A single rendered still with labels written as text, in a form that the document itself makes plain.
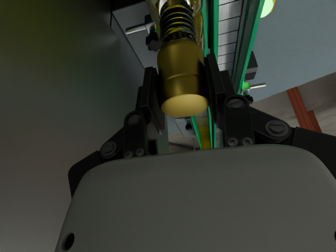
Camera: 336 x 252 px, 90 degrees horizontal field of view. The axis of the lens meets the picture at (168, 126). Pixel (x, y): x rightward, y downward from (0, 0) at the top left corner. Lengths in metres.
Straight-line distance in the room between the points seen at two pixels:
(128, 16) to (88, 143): 0.32
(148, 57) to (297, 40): 0.57
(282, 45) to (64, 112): 0.78
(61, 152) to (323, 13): 0.80
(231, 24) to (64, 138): 0.44
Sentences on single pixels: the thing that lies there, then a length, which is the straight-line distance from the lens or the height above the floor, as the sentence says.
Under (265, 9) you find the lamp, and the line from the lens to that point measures 0.54.
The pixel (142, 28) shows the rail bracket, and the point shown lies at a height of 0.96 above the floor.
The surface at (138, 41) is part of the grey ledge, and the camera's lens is 0.49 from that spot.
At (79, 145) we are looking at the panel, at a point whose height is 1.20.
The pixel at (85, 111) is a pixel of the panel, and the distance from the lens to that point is 0.22.
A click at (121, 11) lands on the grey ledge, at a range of 0.45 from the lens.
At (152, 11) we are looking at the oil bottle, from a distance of 0.19.
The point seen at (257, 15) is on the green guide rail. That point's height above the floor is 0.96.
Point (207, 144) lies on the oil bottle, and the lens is 1.13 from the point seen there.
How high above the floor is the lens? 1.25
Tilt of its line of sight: 22 degrees down
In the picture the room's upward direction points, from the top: 177 degrees clockwise
